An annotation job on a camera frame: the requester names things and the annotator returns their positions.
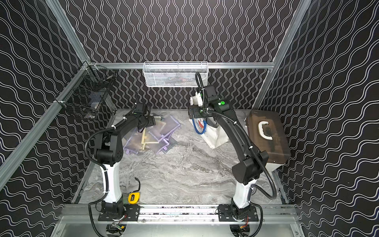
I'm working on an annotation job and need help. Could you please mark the yellow tape measure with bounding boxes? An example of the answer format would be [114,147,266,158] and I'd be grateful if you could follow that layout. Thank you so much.
[128,177,141,204]

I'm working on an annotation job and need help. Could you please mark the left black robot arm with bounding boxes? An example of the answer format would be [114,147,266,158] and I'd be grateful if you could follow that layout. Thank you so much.
[84,103,156,221]

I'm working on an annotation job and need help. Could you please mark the purple trim mesh pouch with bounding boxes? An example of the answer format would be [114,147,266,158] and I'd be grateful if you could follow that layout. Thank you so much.
[148,115,181,142]

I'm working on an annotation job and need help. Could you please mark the white wire mesh basket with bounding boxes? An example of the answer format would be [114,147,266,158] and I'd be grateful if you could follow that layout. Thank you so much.
[143,61,209,88]

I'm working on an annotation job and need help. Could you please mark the brown lid storage box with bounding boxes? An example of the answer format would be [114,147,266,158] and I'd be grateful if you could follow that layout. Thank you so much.
[246,110,291,172]

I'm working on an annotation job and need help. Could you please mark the white canvas tote bag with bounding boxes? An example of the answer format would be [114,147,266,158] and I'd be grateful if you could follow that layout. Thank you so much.
[189,118,229,149]

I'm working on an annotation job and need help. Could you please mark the black wire basket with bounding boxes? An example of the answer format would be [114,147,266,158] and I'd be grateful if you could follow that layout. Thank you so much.
[60,65,116,120]

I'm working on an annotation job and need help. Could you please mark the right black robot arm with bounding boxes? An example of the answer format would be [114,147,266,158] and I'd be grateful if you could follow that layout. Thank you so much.
[188,73,277,221]

